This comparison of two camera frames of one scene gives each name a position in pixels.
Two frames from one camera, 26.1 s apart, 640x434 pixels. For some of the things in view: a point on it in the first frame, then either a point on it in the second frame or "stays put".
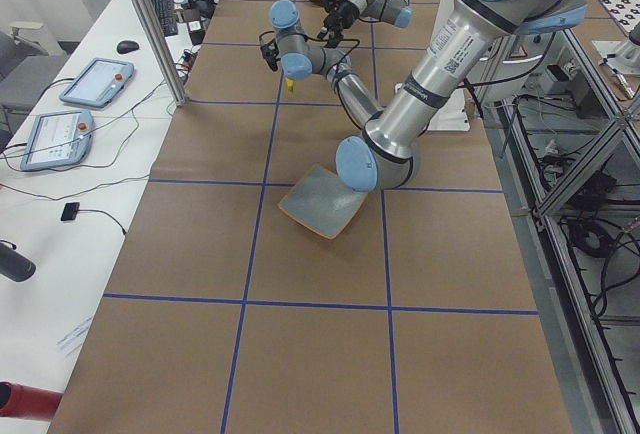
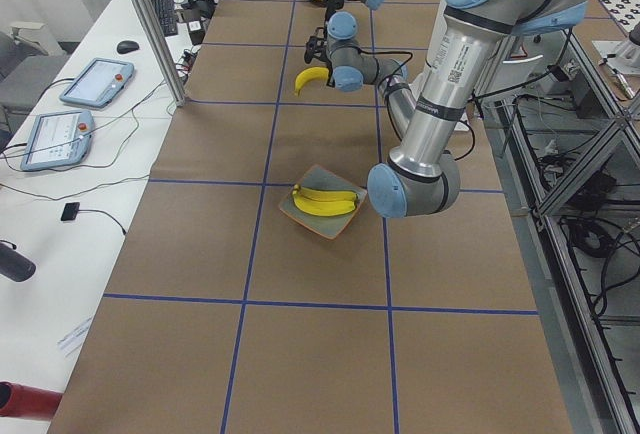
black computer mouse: x=126 y=46 stays put
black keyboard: x=166 y=13 stays put
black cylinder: x=14 y=265 stays put
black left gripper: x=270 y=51 to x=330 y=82
